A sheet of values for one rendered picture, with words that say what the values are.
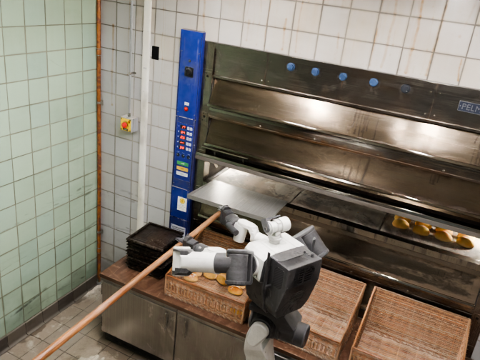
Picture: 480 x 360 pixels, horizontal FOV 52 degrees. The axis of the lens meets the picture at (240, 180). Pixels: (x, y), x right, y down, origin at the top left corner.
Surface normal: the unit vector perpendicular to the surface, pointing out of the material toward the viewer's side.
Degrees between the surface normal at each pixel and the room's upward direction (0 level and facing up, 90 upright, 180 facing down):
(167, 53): 90
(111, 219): 90
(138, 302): 90
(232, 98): 70
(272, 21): 90
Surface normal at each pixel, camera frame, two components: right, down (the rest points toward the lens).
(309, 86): -0.43, 0.30
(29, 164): 0.89, 0.26
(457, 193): -0.37, -0.03
